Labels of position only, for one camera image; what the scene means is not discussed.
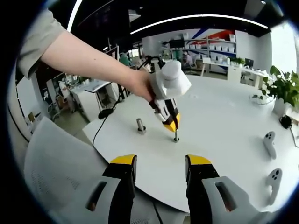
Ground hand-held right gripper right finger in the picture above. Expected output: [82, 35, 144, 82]
[185, 154, 275, 224]

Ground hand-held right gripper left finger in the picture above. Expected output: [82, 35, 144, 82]
[70, 154, 138, 224]

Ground thick threaded stud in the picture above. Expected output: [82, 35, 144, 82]
[136, 118, 147, 134]

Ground person's left hand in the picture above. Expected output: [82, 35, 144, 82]
[127, 69, 156, 103]

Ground black television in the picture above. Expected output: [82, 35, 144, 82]
[169, 39, 185, 49]

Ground white table with wooden legs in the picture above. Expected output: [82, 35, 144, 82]
[202, 57, 231, 77]

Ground shelf with white bins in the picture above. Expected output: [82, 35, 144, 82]
[182, 32, 236, 66]

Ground black oval device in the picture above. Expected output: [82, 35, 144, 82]
[98, 109, 113, 119]

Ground grey mesh office chair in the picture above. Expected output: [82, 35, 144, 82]
[23, 116, 192, 224]

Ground small potted plants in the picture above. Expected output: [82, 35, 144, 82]
[230, 57, 246, 67]

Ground long ceiling light strip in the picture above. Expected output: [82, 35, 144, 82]
[130, 14, 269, 35]

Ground white standing desk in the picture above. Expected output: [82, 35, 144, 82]
[84, 79, 117, 112]

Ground white handheld controller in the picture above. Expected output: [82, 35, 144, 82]
[263, 131, 277, 160]
[266, 168, 283, 206]

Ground black round device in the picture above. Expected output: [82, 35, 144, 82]
[279, 115, 292, 129]

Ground dark hex key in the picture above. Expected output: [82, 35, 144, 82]
[289, 127, 299, 148]

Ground potted green plant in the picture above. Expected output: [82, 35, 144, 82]
[252, 65, 299, 116]

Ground curved ceiling light strip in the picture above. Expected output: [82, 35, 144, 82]
[67, 0, 84, 32]

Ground person's grey shirt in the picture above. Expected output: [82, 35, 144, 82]
[16, 8, 68, 79]

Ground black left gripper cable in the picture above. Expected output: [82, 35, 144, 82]
[92, 55, 164, 147]

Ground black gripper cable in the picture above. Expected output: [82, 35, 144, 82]
[92, 55, 164, 147]
[151, 200, 164, 224]

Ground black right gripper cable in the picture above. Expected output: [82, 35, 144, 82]
[151, 200, 164, 224]

